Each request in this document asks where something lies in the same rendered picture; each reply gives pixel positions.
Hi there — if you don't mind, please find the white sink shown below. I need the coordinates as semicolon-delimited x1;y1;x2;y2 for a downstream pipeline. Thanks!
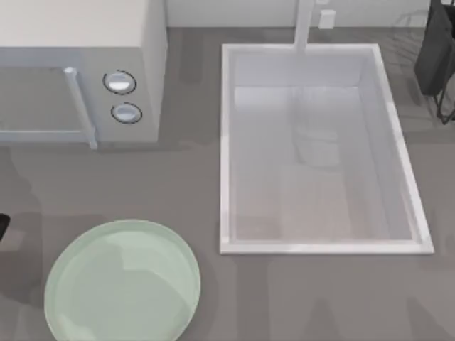
219;43;435;256

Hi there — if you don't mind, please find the small microwave knob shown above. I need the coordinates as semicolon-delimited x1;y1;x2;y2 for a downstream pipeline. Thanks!
110;102;144;125

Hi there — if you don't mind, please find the large microwave knob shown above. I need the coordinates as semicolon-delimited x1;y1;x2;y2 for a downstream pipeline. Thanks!
102;69;138;96

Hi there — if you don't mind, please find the pale green plate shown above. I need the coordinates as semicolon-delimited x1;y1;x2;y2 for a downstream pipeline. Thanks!
43;219;202;341

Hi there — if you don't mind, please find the tall white tap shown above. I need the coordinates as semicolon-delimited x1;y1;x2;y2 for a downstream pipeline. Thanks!
293;0;315;58

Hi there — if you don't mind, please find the pale microwave oven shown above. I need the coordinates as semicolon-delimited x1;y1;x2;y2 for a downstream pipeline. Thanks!
0;0;169;151

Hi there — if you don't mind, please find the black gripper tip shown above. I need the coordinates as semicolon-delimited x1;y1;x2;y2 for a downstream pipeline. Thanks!
0;213;11;243

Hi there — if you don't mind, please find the black folding chair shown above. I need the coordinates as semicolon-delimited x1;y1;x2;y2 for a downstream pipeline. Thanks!
413;0;455;125

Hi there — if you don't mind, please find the microwave door handle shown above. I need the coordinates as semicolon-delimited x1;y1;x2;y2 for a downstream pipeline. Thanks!
63;66;98;150

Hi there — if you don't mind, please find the white wall socket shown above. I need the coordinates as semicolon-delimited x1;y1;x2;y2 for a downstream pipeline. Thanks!
318;9;336;30

